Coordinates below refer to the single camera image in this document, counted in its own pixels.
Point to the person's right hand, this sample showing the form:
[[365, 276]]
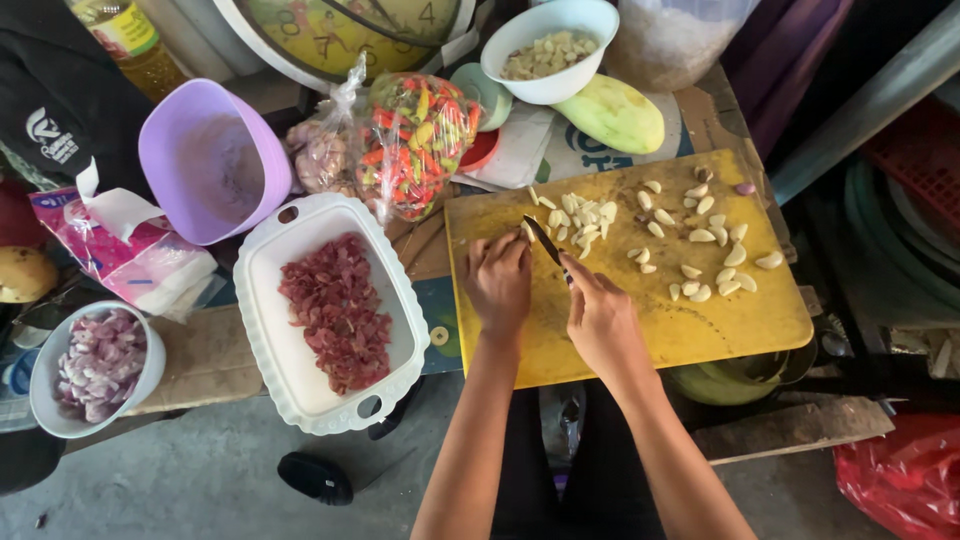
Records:
[[607, 326]]

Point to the person's left hand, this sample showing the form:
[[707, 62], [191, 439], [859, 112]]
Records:
[[499, 285]]

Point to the person's left fingers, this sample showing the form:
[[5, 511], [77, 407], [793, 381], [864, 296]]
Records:
[[501, 246]]

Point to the pale garlic clove piece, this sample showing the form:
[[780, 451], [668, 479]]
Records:
[[528, 229]]

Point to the black kitchen knife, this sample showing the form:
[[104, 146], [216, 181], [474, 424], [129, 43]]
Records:
[[541, 236]]

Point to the pile of sliced garlic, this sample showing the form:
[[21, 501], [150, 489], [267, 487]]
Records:
[[581, 217]]

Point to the white paper sheet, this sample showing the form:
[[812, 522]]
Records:
[[517, 150]]

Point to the red lid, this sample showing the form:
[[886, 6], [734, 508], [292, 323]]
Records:
[[480, 150]]

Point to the plastic bag of chillies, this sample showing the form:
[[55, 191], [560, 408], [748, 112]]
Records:
[[416, 146]]

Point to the pale green lid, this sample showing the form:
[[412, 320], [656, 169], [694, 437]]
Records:
[[487, 96]]

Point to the peeled green mango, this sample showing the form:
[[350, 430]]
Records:
[[611, 114]]

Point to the sliced red meat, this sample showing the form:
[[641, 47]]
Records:
[[337, 315]]

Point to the chopped garlic bits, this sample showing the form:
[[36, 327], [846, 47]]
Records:
[[547, 54]]

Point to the plastic bag of garlic bulbs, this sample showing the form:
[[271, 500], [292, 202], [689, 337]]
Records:
[[322, 157]]

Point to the yellow cutting board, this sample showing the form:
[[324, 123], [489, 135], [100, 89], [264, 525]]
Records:
[[697, 337]]

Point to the scattered whole peeled garlic cloves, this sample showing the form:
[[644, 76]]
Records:
[[735, 255]]

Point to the white rectangular plastic tray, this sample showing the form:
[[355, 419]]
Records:
[[262, 322]]

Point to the small purple shallot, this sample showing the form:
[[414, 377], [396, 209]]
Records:
[[745, 188]]

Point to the person's black trousers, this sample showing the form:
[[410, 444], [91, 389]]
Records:
[[600, 480]]

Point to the green metal pot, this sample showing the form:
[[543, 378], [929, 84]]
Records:
[[720, 379]]

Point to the clear container of white grains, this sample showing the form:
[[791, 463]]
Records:
[[671, 45]]

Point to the purple plastic bowl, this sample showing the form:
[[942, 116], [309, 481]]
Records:
[[217, 165]]

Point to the black shoe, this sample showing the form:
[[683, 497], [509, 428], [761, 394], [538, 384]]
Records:
[[315, 478]]

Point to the brown cardboard piece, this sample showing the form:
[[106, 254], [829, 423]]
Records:
[[202, 360]]

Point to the wooden plank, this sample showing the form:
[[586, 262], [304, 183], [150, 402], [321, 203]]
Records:
[[795, 427]]

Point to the purple cloth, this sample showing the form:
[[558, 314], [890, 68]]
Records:
[[787, 52]]

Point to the pink plastic packet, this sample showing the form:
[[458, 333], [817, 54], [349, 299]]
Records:
[[142, 262]]

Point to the grey metal beam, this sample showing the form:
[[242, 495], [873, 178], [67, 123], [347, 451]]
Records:
[[862, 105]]

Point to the cooking oil bottle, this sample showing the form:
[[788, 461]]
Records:
[[135, 45]]

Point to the sliced purple shallots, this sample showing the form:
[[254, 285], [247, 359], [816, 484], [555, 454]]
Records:
[[101, 367]]

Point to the red plastic crate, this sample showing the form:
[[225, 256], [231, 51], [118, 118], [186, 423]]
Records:
[[922, 157]]

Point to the black cloth with white logo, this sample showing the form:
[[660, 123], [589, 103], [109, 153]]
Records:
[[67, 82]]

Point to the red plastic bag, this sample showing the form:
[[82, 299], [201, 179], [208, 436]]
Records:
[[907, 472]]

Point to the yellow potato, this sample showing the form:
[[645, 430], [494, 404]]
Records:
[[24, 274]]

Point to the white round plastic bowl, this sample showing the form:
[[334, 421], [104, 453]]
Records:
[[45, 397]]

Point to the round wall clock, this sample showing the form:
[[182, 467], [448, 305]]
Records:
[[337, 37]]

